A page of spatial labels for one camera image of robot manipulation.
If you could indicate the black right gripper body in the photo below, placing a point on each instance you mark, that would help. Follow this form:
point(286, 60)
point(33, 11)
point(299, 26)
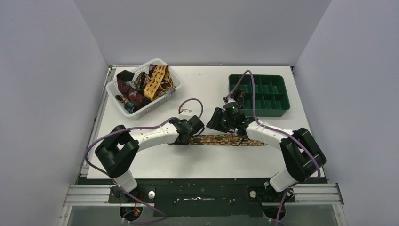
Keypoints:
point(221, 123)

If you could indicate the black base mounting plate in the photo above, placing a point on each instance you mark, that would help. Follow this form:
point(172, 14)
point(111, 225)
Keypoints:
point(203, 198)

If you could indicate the aluminium rail frame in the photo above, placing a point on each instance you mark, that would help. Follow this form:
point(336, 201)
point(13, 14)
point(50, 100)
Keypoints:
point(98, 195)

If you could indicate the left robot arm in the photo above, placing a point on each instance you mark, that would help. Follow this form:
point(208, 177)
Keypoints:
point(117, 150)

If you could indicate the beige paisley patterned tie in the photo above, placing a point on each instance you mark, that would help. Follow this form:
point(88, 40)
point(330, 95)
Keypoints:
point(223, 140)

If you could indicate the white plastic basket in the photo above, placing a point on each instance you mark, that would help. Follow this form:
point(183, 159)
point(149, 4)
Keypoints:
point(112, 90)

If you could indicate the yellow patterned tie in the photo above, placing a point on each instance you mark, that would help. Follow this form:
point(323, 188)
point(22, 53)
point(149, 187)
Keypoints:
point(159, 83)

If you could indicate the green divided plastic tray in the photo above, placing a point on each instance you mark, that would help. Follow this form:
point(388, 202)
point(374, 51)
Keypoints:
point(269, 93)

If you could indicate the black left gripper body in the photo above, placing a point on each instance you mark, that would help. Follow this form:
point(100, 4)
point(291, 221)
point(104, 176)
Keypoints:
point(193, 130)

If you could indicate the dark brown patterned tie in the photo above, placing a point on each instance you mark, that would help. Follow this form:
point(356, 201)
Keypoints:
point(144, 77)

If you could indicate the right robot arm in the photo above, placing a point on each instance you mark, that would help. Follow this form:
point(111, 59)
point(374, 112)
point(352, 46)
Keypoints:
point(301, 154)

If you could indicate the rolled dark patterned tie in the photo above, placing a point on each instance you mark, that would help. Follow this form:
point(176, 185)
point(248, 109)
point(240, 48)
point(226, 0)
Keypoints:
point(238, 96)

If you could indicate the dark red patterned tie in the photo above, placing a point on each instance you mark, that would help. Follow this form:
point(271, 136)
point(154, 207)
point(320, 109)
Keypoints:
point(127, 88)

